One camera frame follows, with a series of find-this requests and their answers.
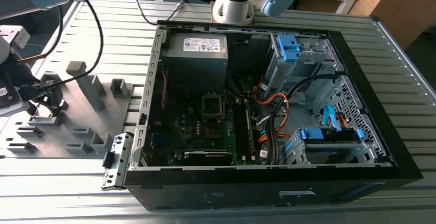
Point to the grey hinged slot bracket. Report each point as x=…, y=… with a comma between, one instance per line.
x=120, y=162

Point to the black cooling fan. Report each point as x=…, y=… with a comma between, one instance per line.
x=243, y=83

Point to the hard disk in blue carrier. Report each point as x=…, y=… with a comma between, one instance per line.
x=338, y=136

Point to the grey metal drive cage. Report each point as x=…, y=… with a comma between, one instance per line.
x=307, y=65

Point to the grey power supply unit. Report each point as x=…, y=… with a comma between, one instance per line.
x=204, y=44

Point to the grey metal disk bay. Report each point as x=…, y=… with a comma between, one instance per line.
x=340, y=148

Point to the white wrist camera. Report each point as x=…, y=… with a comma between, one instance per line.
x=10, y=101

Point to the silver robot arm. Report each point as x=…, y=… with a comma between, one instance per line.
x=238, y=2

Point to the white barcode tag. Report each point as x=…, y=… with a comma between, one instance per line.
x=264, y=154
x=263, y=85

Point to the CPU socket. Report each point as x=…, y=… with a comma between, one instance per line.
x=212, y=132

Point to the grey box wrist camera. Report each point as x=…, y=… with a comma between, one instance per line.
x=15, y=36

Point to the black PC case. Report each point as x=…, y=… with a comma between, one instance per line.
x=238, y=188

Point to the grey parts rack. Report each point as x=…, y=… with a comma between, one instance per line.
x=86, y=122

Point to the black graphics card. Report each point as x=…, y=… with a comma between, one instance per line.
x=207, y=157

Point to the silver CPU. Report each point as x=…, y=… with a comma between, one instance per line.
x=43, y=111

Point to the black RAM slot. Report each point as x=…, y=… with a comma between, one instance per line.
x=236, y=132
x=240, y=132
x=244, y=132

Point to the green motherboard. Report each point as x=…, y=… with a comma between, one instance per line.
x=191, y=142

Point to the blue plastic bay latch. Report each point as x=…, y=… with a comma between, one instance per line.
x=288, y=43

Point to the wooden cabinet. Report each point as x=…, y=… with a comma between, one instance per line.
x=402, y=4

